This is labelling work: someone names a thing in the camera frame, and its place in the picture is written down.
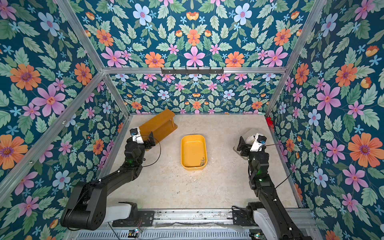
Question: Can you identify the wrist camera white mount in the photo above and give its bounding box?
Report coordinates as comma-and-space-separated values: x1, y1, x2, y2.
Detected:
250, 134, 267, 152
130, 128, 144, 144

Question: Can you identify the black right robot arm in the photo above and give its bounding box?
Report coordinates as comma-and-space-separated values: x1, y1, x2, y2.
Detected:
236, 134, 312, 240

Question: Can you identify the red object in corner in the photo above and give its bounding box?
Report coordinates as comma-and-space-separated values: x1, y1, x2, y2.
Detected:
266, 117, 274, 129

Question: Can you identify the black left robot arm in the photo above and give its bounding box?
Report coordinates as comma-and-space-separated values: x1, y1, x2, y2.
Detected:
60, 132, 159, 231

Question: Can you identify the orange wooden two-tier shelf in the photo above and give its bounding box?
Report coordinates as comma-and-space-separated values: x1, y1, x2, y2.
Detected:
139, 109, 178, 143

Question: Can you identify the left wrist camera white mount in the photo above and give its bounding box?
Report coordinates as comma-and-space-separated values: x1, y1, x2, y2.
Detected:
130, 128, 144, 144

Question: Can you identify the small circuit board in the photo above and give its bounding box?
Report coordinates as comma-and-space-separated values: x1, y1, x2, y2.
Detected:
127, 229, 141, 238

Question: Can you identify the beige tissue box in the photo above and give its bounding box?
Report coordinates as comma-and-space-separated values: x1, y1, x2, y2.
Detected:
233, 129, 261, 151

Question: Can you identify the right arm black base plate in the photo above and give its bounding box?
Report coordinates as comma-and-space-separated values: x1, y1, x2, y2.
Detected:
231, 206, 256, 227

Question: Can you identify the black hook rail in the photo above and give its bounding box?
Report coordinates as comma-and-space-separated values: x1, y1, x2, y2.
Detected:
161, 67, 225, 75

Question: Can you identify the yellow plastic storage tray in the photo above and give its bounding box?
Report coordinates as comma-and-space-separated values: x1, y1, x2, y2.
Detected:
181, 135, 208, 171

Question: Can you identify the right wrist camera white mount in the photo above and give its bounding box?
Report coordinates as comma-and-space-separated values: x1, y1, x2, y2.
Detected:
250, 134, 267, 152

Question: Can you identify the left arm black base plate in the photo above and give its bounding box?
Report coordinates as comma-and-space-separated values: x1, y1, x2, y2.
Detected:
112, 210, 155, 228

